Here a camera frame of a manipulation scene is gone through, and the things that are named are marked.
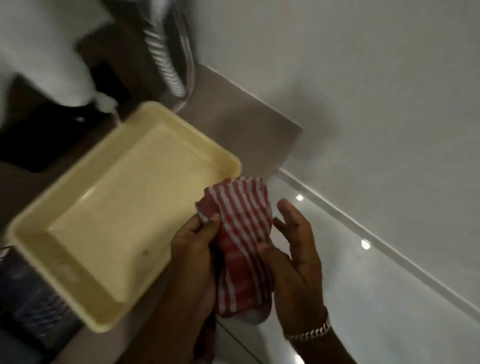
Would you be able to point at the person's right hand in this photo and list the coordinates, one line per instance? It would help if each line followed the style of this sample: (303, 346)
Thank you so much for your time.
(300, 270)

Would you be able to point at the person's right thumb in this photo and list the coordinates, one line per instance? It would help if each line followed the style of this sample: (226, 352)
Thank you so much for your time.
(270, 254)

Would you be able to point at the cream plastic tray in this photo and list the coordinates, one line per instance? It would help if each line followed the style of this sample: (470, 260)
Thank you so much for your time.
(123, 210)

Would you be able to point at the white appliance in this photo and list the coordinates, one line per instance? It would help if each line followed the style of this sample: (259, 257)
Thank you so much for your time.
(41, 48)

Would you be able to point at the person's right forearm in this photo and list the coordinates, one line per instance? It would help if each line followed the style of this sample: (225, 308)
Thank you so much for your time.
(318, 350)

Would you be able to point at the red white checked cloth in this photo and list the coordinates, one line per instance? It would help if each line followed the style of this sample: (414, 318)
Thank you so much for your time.
(240, 240)

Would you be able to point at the white fan with grille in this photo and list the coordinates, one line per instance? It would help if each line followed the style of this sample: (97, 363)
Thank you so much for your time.
(168, 48)

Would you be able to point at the dark patterned box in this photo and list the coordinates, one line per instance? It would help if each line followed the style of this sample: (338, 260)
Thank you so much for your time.
(33, 303)

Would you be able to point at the person's left forearm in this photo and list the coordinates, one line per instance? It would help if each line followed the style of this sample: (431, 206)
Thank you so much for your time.
(168, 337)

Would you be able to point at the person's left thumb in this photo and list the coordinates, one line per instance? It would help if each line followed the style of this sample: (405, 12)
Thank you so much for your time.
(208, 225)

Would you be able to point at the person's left hand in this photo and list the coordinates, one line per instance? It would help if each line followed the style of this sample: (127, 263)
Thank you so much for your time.
(191, 262)

